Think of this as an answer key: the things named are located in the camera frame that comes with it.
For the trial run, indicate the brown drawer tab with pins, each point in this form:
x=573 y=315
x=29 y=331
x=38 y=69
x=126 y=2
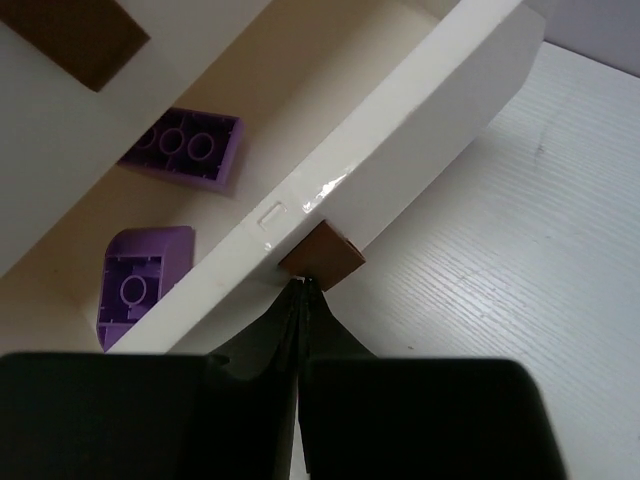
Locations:
x=324 y=255
x=92 y=40

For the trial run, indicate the purple 2x2 lego brick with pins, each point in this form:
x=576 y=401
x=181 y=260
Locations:
x=141 y=265

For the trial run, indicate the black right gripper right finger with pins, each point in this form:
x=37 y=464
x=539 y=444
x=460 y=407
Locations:
x=367 y=417

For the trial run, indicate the brown top drawer tab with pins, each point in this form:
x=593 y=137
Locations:
x=92 y=40

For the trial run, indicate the purple 2x3 lego brick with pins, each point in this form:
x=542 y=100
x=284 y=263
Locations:
x=188 y=147

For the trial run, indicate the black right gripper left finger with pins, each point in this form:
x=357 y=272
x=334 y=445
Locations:
x=228 y=414

